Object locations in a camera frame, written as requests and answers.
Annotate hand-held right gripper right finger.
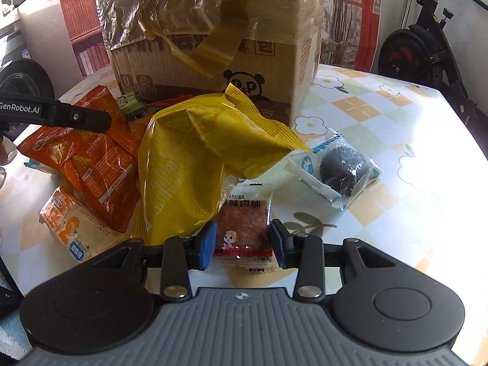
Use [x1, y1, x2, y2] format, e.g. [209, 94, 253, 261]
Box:
[270, 219, 399, 301]

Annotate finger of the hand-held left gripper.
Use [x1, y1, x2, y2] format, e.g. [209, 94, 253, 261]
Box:
[56, 101, 113, 130]

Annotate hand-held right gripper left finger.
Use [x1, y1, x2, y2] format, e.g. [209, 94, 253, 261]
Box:
[91, 221, 219, 301]

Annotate small orange chip bag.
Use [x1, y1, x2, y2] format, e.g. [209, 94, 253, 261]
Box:
[70, 85, 153, 149]

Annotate clear jerky packet red label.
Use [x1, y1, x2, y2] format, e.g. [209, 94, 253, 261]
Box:
[211, 183, 276, 273]

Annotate small green snack packet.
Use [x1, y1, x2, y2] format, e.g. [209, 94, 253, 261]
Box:
[116, 91, 149, 120]

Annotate large orange chip bag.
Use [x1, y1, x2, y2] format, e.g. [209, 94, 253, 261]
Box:
[17, 122, 143, 234]

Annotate yellow snack bag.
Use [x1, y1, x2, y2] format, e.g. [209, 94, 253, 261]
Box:
[137, 84, 311, 246]

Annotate black round cake packet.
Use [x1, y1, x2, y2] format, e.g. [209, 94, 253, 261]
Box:
[286, 129, 385, 210]

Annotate white orange bread packet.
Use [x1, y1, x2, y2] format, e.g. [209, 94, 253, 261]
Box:
[39, 187, 115, 262]

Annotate cardboard box with panda print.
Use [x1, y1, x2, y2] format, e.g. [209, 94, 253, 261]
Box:
[93, 0, 326, 128]

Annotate white scooter with black wheel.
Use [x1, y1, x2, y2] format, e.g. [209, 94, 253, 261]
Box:
[0, 8, 56, 142]

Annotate translucent yellowish plastic bag liner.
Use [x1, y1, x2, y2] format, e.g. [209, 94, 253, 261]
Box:
[93, 0, 325, 79]

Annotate floral checkered tablecloth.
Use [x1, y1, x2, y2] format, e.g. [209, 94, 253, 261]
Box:
[0, 63, 488, 366]

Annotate black exercise bike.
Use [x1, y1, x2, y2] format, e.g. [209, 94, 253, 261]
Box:
[377, 0, 488, 117]

